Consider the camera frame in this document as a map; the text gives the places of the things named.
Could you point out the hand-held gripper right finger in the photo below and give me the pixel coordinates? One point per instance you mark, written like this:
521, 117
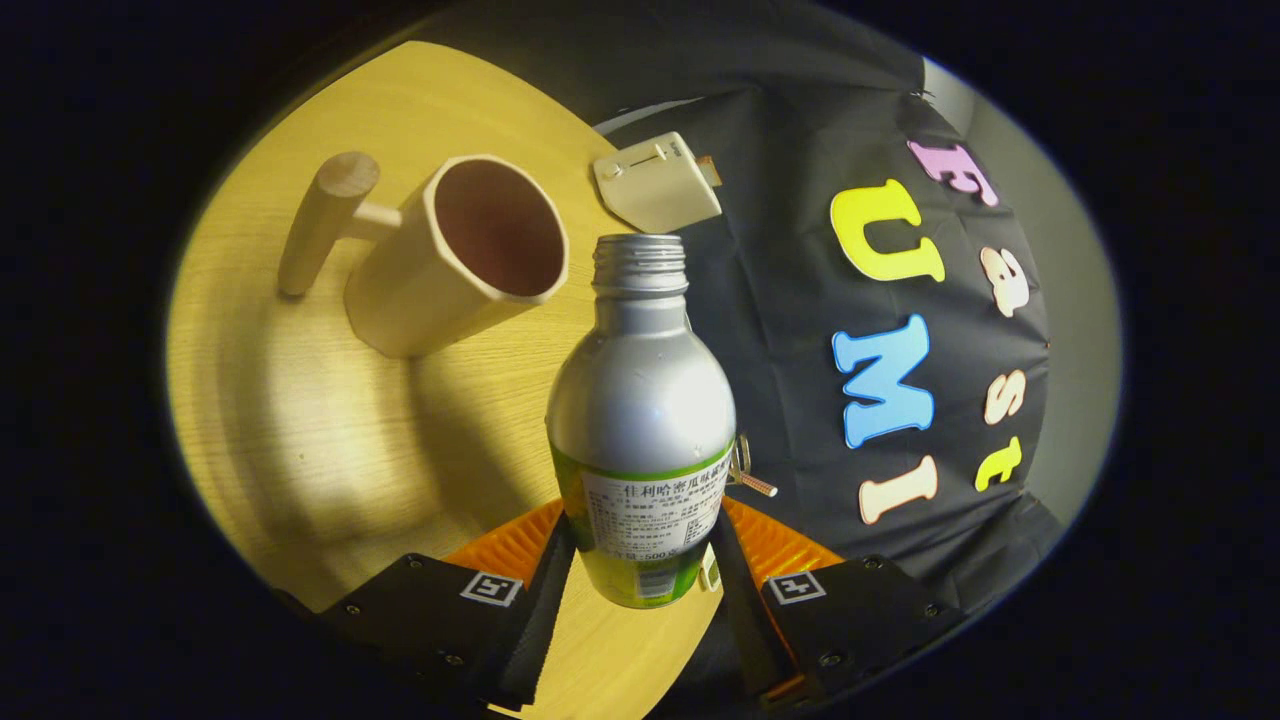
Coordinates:
745, 620

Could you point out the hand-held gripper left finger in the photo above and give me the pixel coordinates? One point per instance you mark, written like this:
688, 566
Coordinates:
535, 620

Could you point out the silver bottle with green label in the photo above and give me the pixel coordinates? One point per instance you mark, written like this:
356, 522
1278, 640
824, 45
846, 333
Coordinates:
640, 400

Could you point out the striped straw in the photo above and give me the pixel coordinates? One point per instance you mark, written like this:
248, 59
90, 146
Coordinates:
760, 487

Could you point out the wooden table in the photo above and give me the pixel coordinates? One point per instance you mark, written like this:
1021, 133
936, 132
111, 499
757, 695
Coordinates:
330, 440

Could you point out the white toaster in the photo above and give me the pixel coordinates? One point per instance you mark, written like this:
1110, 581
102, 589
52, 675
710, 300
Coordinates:
655, 185

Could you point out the bread slice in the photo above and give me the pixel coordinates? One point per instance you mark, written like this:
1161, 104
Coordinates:
711, 172

